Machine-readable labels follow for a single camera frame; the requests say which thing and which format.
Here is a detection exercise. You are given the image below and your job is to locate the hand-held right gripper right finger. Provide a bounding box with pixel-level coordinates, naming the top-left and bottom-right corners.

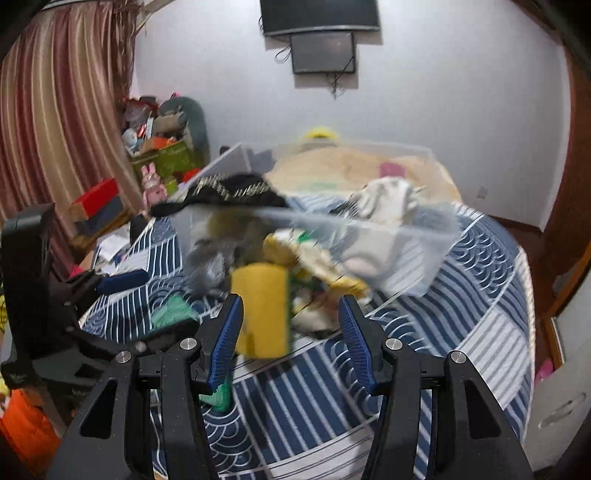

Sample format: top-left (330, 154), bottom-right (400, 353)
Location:
top-left (337, 294), bottom-right (536, 480)

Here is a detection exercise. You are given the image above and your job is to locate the beige printed blanket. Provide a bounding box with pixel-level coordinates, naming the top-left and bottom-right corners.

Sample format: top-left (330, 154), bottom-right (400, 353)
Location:
top-left (265, 148), bottom-right (462, 205)

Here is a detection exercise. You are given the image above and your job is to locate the blue patterned bedspread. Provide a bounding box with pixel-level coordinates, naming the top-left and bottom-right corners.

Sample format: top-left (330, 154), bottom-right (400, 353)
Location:
top-left (78, 194), bottom-right (536, 480)

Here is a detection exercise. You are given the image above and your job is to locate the green cardboard box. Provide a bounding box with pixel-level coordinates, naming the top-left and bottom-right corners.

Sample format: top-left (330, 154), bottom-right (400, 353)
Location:
top-left (131, 141), bottom-right (195, 186)

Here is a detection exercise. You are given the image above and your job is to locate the yellow hat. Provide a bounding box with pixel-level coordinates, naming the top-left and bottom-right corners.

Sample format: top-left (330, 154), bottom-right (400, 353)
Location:
top-left (298, 128), bottom-right (342, 147)

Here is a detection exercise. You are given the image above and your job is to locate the pink bunny plush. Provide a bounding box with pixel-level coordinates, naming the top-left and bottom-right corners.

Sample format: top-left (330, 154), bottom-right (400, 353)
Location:
top-left (141, 164), bottom-right (170, 206)

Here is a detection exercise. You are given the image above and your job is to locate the black wall television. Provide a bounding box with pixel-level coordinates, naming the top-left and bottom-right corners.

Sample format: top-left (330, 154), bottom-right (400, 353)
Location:
top-left (259, 0), bottom-right (382, 38)

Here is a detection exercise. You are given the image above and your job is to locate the white cabinet door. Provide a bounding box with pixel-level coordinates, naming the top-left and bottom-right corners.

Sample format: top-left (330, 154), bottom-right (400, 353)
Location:
top-left (526, 295), bottom-right (591, 472)

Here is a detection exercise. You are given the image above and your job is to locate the white soft pouch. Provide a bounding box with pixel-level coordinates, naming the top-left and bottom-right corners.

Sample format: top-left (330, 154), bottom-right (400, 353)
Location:
top-left (342, 228), bottom-right (403, 278)

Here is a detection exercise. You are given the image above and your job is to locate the black studded garment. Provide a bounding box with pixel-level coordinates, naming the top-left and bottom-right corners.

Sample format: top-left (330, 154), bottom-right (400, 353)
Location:
top-left (150, 173), bottom-right (289, 219)

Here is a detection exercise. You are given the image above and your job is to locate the yellow sponge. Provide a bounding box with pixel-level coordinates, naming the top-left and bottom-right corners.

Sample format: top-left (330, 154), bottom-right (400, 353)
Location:
top-left (229, 262), bottom-right (294, 360)

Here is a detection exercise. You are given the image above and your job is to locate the small black wall monitor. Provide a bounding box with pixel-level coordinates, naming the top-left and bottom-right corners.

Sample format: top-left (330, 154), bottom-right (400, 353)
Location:
top-left (290, 31), bottom-right (358, 75)

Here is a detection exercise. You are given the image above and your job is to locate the orange plastic object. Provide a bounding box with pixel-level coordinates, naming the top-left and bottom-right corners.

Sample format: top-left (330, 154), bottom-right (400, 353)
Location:
top-left (0, 389), bottom-right (62, 476)

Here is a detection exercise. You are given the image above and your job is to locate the yellow and white cloth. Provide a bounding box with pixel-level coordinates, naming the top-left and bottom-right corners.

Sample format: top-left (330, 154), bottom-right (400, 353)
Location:
top-left (263, 230), bottom-right (371, 302)

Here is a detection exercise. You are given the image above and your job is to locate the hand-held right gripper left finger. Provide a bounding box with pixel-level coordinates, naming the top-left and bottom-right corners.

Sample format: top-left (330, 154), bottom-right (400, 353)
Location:
top-left (46, 293), bottom-right (245, 480)

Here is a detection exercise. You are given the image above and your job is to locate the pile of papers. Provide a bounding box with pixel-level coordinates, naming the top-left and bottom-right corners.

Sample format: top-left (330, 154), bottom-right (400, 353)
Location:
top-left (91, 230), bottom-right (149, 274)

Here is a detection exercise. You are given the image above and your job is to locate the wooden door frame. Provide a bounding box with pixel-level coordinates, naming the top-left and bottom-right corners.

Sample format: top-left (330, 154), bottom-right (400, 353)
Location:
top-left (538, 41), bottom-right (591, 324)

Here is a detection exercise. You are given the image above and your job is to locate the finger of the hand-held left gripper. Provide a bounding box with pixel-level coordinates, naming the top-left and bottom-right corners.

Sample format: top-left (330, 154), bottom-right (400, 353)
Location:
top-left (55, 269), bottom-right (149, 306)
top-left (69, 318), bottom-right (202, 359)

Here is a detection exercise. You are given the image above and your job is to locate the striped brown curtain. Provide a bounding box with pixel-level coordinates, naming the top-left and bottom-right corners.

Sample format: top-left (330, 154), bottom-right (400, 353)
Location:
top-left (0, 0), bottom-right (145, 280)

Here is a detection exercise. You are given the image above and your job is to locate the grey plush toy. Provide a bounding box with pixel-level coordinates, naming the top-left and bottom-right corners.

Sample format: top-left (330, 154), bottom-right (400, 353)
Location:
top-left (185, 236), bottom-right (242, 294)

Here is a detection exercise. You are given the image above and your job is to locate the green cloth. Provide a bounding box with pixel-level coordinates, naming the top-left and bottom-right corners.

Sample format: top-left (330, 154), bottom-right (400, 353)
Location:
top-left (151, 295), bottom-right (200, 329)

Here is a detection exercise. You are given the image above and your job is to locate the red box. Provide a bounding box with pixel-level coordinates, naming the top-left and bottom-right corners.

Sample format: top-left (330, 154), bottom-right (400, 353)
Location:
top-left (71, 178), bottom-right (123, 219)

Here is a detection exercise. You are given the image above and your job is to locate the clear plastic storage box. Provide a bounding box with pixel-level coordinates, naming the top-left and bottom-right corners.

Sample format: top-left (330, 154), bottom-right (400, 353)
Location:
top-left (173, 141), bottom-right (462, 298)

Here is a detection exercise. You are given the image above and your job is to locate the green knitted piece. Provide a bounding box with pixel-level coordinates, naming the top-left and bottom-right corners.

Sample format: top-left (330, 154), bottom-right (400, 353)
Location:
top-left (198, 373), bottom-right (234, 414)

